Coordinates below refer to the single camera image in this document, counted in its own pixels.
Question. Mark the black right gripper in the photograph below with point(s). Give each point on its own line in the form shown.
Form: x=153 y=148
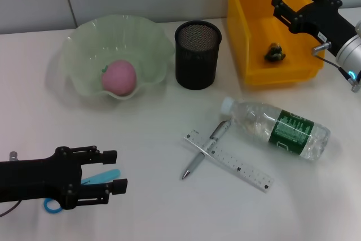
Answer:
x=321 y=21

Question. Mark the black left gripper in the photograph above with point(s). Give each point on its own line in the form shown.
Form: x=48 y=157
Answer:
x=34 y=180

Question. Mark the green plastic wrapper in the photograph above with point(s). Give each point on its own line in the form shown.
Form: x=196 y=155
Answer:
x=274 y=53

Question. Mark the pink peach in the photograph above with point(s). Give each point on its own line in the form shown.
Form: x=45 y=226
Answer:
x=119 y=78

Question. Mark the clear water bottle green label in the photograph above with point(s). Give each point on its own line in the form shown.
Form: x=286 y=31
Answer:
x=282 y=128

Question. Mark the blue scissors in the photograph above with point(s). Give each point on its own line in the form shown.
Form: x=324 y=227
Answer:
x=108 y=174

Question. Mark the silver ballpoint pen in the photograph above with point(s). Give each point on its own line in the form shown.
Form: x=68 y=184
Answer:
x=197 y=159

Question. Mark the black mesh pen holder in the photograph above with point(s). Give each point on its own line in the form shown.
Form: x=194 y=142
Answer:
x=194 y=63

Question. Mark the green glass fruit plate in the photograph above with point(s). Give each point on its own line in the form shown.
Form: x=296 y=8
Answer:
x=112 y=40

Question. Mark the clear plastic ruler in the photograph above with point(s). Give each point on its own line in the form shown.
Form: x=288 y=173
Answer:
x=248 y=173

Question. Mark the yellow plastic storage bin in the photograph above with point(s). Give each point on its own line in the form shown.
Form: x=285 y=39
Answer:
x=262 y=40

